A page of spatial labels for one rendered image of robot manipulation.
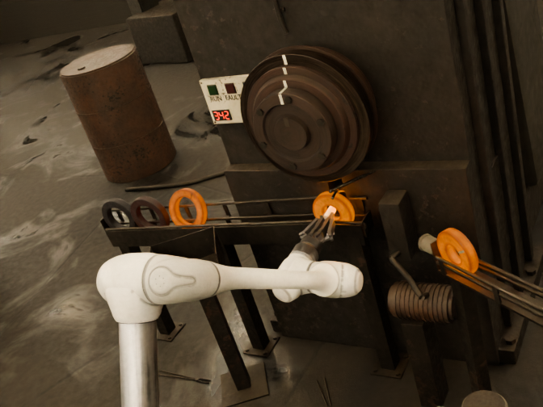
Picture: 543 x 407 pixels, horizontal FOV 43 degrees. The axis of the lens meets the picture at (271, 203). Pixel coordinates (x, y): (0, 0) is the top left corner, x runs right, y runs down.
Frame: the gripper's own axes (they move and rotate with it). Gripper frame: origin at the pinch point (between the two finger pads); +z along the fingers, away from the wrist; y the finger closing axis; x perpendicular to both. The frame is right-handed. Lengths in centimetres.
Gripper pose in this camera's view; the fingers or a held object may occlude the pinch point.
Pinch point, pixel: (330, 213)
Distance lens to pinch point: 244.0
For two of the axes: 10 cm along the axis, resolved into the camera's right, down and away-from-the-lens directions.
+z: 4.3, -6.2, 6.6
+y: 8.5, 0.2, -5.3
